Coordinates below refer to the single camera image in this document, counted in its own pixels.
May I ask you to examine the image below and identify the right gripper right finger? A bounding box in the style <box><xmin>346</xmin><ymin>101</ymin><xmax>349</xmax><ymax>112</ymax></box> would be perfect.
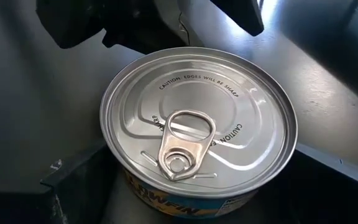
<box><xmin>259</xmin><ymin>142</ymin><xmax>358</xmax><ymax>224</ymax></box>

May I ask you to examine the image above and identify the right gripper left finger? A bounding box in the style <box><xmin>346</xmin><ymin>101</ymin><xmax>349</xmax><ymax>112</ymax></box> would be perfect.
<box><xmin>0</xmin><ymin>141</ymin><xmax>127</xmax><ymax>224</ymax></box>

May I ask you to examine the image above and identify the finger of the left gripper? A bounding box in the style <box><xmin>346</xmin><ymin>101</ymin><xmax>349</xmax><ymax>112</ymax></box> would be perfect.
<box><xmin>209</xmin><ymin>0</ymin><xmax>265</xmax><ymax>37</ymax></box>
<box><xmin>35</xmin><ymin>0</ymin><xmax>106</xmax><ymax>50</ymax></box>

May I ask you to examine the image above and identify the silver-lid yellow-teal can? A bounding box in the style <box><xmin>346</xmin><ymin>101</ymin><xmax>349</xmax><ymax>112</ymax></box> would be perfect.
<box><xmin>99</xmin><ymin>46</ymin><xmax>298</xmax><ymax>220</ymax></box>

